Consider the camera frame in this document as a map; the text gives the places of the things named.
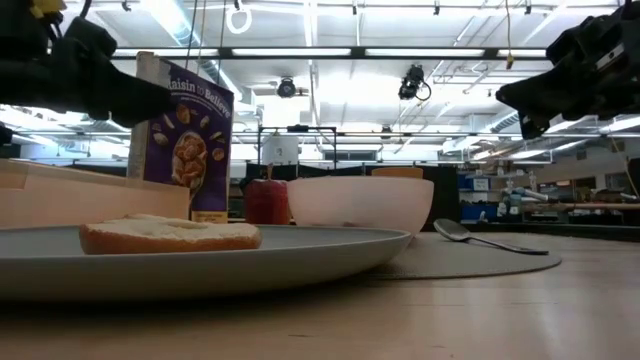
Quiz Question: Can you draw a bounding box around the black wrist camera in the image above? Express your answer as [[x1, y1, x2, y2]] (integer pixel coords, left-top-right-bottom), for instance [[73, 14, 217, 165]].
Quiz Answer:
[[545, 14, 626, 59], [52, 15, 119, 64]]

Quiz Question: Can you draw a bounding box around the black ceiling dome camera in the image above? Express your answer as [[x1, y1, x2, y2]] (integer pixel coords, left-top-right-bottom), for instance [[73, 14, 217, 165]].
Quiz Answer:
[[277, 76, 298, 99]]

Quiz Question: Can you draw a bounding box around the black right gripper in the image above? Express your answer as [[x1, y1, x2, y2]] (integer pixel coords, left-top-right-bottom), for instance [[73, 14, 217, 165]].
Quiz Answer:
[[495, 29, 640, 140]]

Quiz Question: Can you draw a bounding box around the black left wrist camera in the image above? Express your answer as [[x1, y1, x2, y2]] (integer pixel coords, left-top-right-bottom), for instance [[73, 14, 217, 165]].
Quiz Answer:
[[52, 15, 119, 64]]

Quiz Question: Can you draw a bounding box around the black ceiling-mounted camera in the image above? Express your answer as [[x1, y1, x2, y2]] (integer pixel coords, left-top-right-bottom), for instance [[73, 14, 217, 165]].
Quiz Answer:
[[398, 63, 432, 102]]

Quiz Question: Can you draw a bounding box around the bagel half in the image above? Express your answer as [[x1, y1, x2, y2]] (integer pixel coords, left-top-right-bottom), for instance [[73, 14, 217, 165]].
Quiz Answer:
[[78, 213, 263, 256]]

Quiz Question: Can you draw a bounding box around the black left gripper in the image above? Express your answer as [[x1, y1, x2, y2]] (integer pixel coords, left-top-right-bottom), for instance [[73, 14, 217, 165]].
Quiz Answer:
[[0, 34, 174, 129]]

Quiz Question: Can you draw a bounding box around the white hanging ring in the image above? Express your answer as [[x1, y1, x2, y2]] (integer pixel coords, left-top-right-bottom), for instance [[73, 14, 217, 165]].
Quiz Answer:
[[225, 4, 254, 36]]

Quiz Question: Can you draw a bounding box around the pale pink bowl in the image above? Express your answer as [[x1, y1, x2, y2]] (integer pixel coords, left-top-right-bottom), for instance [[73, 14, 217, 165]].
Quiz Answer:
[[287, 175, 435, 236]]

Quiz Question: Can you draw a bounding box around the purple raisin cereal box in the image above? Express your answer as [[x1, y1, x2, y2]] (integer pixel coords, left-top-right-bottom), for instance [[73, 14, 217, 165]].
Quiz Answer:
[[127, 51, 235, 224]]

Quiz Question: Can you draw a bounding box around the metal spoon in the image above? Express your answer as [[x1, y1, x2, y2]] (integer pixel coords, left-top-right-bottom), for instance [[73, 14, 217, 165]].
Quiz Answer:
[[432, 218, 550, 257]]

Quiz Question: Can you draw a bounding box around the blue storage bin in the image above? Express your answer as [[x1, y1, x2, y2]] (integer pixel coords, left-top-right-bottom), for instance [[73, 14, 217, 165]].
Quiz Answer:
[[460, 202, 501, 222]]

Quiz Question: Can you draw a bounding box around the grey plate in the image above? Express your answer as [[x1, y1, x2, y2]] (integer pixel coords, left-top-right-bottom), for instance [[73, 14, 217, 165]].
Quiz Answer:
[[0, 224, 412, 301]]

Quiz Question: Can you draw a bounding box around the round grey placemat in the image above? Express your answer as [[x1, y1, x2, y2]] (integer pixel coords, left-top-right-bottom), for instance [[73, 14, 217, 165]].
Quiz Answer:
[[349, 231, 563, 280]]

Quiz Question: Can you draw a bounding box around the red apple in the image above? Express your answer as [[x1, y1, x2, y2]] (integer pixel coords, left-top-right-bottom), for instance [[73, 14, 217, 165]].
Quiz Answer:
[[244, 164, 291, 225]]

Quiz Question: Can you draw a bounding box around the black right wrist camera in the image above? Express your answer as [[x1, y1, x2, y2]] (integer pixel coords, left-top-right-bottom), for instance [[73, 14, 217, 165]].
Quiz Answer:
[[545, 14, 626, 59]]

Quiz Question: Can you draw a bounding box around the yellow hanging cable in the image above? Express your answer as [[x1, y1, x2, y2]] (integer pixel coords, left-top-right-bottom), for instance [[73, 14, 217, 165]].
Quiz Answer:
[[504, 0, 516, 70]]

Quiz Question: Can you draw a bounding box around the small orange cup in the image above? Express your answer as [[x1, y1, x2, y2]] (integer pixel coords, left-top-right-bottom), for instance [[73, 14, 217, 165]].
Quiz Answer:
[[370, 166, 425, 180]]

